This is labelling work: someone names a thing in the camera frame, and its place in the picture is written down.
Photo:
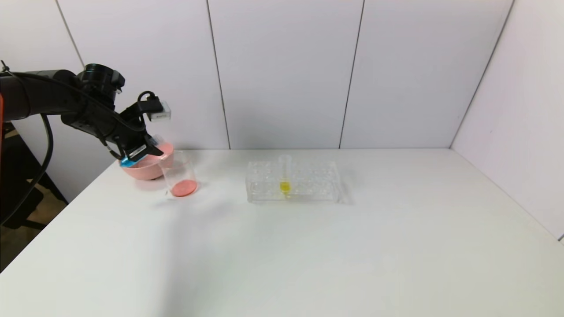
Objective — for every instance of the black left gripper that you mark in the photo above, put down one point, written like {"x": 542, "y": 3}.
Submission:
{"x": 138, "y": 152}

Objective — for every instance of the test tube with blue pigment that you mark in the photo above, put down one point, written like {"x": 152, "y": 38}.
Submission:
{"x": 128, "y": 163}

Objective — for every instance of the test tube with yellow pigment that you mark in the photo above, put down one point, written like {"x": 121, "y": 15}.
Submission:
{"x": 285, "y": 187}

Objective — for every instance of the clear acrylic test tube rack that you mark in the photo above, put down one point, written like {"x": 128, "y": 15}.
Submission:
{"x": 308, "y": 193}

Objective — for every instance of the pink plastic bowl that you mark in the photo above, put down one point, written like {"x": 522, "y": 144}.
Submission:
{"x": 150, "y": 169}

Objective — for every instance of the clear glass beaker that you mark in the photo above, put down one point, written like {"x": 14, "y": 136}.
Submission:
{"x": 183, "y": 187}

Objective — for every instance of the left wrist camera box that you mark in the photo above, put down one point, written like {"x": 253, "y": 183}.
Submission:
{"x": 161, "y": 112}

